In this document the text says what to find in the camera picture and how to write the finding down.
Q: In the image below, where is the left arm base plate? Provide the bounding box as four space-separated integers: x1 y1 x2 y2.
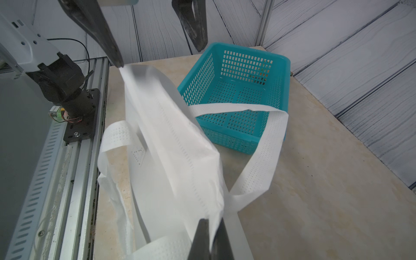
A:
63 88 100 144

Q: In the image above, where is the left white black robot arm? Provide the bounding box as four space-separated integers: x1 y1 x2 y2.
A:
1 1 136 119

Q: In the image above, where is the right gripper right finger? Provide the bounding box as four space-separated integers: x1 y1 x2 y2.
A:
211 219 234 260

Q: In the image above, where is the white insulated delivery bag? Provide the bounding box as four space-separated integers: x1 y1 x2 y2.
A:
97 65 288 260

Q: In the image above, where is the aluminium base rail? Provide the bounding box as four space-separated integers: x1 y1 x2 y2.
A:
5 57 109 260

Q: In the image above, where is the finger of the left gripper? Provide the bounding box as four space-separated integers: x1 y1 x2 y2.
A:
58 0 125 68
172 0 208 52

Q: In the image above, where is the left aluminium frame post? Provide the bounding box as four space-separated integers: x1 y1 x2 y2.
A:
255 0 275 46

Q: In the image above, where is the teal plastic basket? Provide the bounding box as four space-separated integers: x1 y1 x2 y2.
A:
178 43 290 154

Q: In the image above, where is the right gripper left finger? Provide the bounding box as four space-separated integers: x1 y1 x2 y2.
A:
187 219 210 260

